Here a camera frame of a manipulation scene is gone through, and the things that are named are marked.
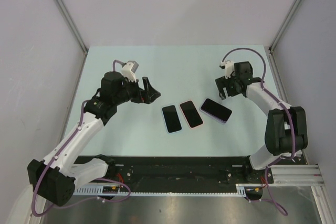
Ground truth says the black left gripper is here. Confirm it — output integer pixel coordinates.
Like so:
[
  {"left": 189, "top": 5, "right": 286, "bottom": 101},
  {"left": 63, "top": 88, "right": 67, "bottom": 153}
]
[{"left": 113, "top": 75, "right": 160, "bottom": 105}]

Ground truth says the clear blue phone case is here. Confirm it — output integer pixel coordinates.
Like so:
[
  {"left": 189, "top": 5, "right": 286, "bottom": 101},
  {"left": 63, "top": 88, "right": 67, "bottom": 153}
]
[{"left": 161, "top": 104, "right": 183, "bottom": 134}]

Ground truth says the lilac phone case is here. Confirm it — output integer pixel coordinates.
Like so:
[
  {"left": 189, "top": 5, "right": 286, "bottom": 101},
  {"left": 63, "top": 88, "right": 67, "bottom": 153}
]
[{"left": 199, "top": 98, "right": 233, "bottom": 125}]

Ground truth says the pink silicone phone case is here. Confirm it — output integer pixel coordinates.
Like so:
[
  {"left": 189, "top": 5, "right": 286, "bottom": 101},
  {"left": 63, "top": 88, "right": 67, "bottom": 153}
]
[{"left": 178, "top": 100, "right": 204, "bottom": 130}]

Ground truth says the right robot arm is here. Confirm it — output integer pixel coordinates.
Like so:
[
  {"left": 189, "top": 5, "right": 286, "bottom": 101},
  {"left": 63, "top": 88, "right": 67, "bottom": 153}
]
[{"left": 215, "top": 60, "right": 308, "bottom": 183}]

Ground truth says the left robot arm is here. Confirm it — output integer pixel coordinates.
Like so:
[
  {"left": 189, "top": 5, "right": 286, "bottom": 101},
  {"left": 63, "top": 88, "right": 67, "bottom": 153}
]
[{"left": 27, "top": 71, "right": 161, "bottom": 207}]

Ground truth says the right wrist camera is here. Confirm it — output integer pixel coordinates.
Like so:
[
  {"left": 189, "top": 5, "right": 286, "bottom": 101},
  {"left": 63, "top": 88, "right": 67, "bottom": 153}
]
[{"left": 219, "top": 60, "right": 235, "bottom": 79}]

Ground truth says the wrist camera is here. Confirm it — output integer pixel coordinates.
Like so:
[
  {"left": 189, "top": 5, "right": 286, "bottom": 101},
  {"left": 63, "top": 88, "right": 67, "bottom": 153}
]
[
  {"left": 219, "top": 60, "right": 235, "bottom": 79},
  {"left": 121, "top": 61, "right": 139, "bottom": 82}
]

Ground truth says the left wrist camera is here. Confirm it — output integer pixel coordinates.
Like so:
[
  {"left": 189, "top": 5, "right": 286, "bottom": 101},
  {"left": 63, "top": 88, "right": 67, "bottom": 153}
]
[{"left": 121, "top": 61, "right": 139, "bottom": 82}]

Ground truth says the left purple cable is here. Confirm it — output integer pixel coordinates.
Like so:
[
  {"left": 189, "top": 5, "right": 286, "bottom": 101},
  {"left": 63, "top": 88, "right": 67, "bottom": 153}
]
[{"left": 30, "top": 60, "right": 132, "bottom": 217}]

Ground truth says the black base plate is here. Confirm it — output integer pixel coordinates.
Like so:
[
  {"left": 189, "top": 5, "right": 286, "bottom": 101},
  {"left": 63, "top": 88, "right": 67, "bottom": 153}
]
[{"left": 73, "top": 155, "right": 307, "bottom": 184}]

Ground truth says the white slotted cable duct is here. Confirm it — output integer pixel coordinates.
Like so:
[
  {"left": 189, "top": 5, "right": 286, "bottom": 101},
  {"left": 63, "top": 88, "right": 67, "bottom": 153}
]
[{"left": 73, "top": 183, "right": 266, "bottom": 197}]

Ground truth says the aluminium front rail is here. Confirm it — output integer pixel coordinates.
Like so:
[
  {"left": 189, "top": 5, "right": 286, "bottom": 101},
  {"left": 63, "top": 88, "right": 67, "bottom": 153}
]
[{"left": 271, "top": 165, "right": 324, "bottom": 186}]

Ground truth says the right aluminium frame post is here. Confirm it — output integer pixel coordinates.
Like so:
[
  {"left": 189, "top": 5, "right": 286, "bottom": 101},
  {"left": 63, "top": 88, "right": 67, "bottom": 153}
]
[{"left": 268, "top": 0, "right": 304, "bottom": 54}]

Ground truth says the aluminium frame post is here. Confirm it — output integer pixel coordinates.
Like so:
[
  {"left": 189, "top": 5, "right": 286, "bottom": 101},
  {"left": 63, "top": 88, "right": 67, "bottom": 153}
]
[
  {"left": 53, "top": 0, "right": 88, "bottom": 56},
  {"left": 268, "top": 0, "right": 304, "bottom": 54}
]

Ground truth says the left aluminium frame post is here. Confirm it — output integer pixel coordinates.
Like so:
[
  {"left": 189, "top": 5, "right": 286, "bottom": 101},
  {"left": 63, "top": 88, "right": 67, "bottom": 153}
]
[{"left": 53, "top": 0, "right": 88, "bottom": 56}]

